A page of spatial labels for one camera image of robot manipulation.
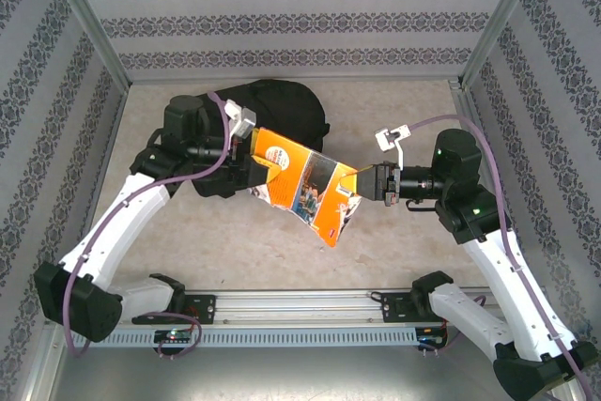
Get orange photo-cover textbook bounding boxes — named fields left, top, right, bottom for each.
left=248, top=127, right=363, bottom=249

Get aluminium back rail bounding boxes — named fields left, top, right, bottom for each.
left=125, top=72, right=465, bottom=87

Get aluminium side rail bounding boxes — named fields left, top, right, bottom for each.
left=448, top=79, right=536, bottom=288
left=64, top=85, right=131, bottom=290

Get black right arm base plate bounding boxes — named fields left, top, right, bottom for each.
left=379, top=291, right=469, bottom=324

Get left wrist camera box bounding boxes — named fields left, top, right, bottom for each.
left=223, top=99, right=258, bottom=139

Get grey metal panel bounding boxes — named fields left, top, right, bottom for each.
left=44, top=344, right=581, bottom=401

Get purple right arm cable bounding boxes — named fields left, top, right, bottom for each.
left=407, top=113, right=593, bottom=401

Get small circuit board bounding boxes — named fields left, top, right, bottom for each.
left=154, top=329, right=193, bottom=344
left=415, top=328, right=448, bottom=345

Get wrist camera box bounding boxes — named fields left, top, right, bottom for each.
left=374, top=123, right=410, bottom=166
left=223, top=99, right=258, bottom=139

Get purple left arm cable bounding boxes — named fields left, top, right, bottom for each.
left=63, top=90, right=234, bottom=359

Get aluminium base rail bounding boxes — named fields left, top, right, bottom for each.
left=46, top=290, right=550, bottom=327

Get grey slotted cable duct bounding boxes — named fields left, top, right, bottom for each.
left=63, top=328, right=447, bottom=348

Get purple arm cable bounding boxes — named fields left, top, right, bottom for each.
left=63, top=90, right=234, bottom=359
left=407, top=113, right=593, bottom=401

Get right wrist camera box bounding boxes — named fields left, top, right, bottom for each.
left=374, top=123, right=410, bottom=166

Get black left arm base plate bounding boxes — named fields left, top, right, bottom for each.
left=132, top=294, right=218, bottom=325

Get aluminium frame post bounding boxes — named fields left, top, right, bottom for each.
left=39, top=0, right=131, bottom=88
left=458, top=0, right=549, bottom=88

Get black fabric backpack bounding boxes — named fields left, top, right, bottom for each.
left=192, top=80, right=331, bottom=199

